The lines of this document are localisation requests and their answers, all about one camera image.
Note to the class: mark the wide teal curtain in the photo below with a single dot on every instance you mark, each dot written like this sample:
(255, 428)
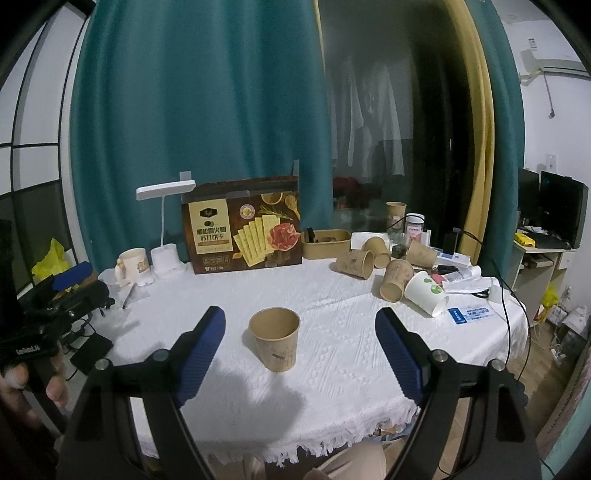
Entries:
(184, 92)

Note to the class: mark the white tablecloth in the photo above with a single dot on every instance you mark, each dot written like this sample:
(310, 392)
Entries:
(332, 369)

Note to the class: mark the white desk lamp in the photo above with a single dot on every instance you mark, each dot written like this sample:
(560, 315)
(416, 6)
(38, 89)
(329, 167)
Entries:
(164, 258)

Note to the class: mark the white wall socket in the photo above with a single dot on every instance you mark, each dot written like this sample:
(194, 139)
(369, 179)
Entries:
(550, 161)

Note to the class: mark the cream ceramic mug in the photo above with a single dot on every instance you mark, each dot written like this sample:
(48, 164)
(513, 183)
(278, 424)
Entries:
(134, 266)

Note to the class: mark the black scissors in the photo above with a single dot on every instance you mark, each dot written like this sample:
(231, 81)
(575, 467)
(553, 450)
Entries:
(481, 292)

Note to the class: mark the clear jar with pink label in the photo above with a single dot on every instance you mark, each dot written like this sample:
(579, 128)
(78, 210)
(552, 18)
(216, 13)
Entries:
(414, 228)

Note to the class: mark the black computer monitor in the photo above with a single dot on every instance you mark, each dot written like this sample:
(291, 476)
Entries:
(563, 207)

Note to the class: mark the yellow plastic bag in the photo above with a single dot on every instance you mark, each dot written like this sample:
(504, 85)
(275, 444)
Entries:
(50, 264)

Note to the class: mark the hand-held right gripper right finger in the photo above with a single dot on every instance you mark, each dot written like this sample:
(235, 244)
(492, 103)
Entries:
(399, 355)

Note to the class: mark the blue and white card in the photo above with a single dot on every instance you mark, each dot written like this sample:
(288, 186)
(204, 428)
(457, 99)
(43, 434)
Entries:
(471, 314)

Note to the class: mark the yellow packet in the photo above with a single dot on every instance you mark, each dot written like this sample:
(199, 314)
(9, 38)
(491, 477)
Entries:
(524, 238)

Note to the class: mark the hanging white clothes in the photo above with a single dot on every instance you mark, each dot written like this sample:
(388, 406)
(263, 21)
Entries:
(369, 120)

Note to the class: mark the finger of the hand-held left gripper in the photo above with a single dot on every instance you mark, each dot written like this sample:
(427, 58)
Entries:
(71, 275)
(90, 295)

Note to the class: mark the black pen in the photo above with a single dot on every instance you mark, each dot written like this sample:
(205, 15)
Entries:
(128, 297)

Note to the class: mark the brown cracker box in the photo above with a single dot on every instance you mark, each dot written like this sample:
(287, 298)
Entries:
(242, 226)

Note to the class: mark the yellow curtain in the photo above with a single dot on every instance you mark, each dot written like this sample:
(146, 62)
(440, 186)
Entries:
(478, 138)

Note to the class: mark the white paper box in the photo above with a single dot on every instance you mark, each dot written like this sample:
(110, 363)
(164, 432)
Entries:
(367, 240)

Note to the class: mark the white green-print paper cup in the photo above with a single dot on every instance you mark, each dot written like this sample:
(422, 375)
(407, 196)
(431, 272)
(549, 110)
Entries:
(425, 290)

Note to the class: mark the beige rectangular container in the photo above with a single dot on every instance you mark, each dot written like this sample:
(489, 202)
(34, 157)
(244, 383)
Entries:
(325, 247)

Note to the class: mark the black flat wallet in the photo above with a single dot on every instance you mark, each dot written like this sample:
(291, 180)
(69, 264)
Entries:
(90, 353)

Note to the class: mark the white air conditioner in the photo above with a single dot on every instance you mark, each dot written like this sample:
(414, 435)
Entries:
(554, 64)

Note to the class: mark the narrow teal curtain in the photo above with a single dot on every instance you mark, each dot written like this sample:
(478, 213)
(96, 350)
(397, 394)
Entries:
(505, 115)

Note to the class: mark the light wooden side desk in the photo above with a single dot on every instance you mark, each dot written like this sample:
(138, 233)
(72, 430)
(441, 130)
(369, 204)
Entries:
(538, 272)

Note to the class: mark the brown paper cup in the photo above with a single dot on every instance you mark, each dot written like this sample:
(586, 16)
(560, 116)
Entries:
(396, 216)
(354, 264)
(274, 339)
(396, 279)
(377, 251)
(422, 254)

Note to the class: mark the person's left hand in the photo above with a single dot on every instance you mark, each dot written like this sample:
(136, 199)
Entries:
(57, 387)

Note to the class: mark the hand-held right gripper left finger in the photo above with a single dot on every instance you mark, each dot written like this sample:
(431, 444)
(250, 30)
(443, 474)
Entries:
(203, 355)

